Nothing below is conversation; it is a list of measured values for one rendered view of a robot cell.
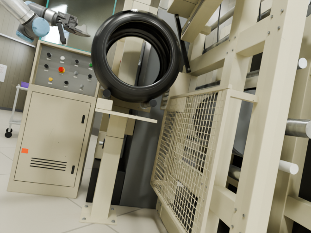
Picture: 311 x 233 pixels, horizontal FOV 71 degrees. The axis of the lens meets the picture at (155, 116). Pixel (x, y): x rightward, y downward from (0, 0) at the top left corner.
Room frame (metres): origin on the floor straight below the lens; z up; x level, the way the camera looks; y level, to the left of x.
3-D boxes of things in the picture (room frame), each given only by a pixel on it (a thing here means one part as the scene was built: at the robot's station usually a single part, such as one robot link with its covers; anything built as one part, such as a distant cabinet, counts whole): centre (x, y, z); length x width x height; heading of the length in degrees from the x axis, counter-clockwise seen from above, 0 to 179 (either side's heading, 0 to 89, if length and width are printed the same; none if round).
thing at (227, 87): (1.31, -0.17, 0.65); 0.90 x 0.02 x 0.70; 13
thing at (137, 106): (1.63, 0.24, 0.90); 0.40 x 0.03 x 0.10; 103
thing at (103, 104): (1.43, 0.34, 0.83); 0.36 x 0.09 x 0.06; 13
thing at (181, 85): (1.76, -0.12, 1.05); 0.20 x 0.15 x 0.30; 13
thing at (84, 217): (1.70, 0.28, 0.01); 0.27 x 0.27 x 0.02; 13
